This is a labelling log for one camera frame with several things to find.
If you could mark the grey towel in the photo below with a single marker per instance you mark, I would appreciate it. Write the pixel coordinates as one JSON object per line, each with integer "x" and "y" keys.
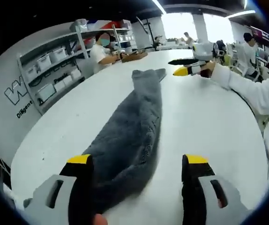
{"x": 129, "y": 122}

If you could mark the person's right hand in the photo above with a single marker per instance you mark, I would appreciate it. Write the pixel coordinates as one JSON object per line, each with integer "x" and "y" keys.
{"x": 207, "y": 69}

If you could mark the wooden tray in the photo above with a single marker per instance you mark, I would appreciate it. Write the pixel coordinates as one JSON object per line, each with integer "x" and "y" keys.
{"x": 134, "y": 57}

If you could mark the ceiling light strip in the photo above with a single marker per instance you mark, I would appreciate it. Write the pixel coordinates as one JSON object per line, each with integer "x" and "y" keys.
{"x": 241, "y": 14}

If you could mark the group of white storage boxes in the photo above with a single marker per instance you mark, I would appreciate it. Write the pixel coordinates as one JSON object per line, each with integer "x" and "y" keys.
{"x": 56, "y": 55}

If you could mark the dark wall screen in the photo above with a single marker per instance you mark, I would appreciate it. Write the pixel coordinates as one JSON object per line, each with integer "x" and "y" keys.
{"x": 262, "y": 37}

